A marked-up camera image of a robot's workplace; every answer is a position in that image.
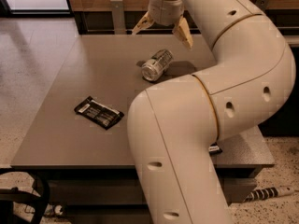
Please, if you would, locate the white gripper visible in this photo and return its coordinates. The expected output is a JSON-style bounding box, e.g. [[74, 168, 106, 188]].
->
[[132, 0, 193, 49]]

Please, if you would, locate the silver 7up soda can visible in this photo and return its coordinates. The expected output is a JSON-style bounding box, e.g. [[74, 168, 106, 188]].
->
[[141, 49, 173, 82]]

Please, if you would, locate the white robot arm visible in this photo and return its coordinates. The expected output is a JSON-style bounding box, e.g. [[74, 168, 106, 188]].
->
[[127, 0, 296, 224]]

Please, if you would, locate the black snack wrapper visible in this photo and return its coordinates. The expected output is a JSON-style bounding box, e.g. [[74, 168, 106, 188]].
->
[[74, 96, 124, 130]]

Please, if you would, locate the blue snack wrapper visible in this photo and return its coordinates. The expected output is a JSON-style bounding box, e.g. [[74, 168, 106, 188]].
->
[[208, 143, 222, 155]]

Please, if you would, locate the striped white power strip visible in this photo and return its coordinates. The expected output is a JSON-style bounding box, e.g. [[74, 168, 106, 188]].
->
[[244, 186, 295, 203]]

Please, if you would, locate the black chair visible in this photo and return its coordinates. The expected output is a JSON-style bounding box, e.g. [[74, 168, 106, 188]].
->
[[0, 171, 50, 224]]

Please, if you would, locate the left metal bracket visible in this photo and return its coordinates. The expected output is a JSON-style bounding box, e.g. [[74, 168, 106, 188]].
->
[[110, 0, 126, 35]]

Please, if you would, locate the metal bracket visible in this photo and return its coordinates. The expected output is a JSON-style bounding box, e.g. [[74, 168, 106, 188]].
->
[[255, 0, 270, 11], [110, 0, 126, 35]]

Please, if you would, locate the right metal bracket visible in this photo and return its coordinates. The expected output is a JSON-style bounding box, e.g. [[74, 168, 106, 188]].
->
[[255, 0, 270, 11]]

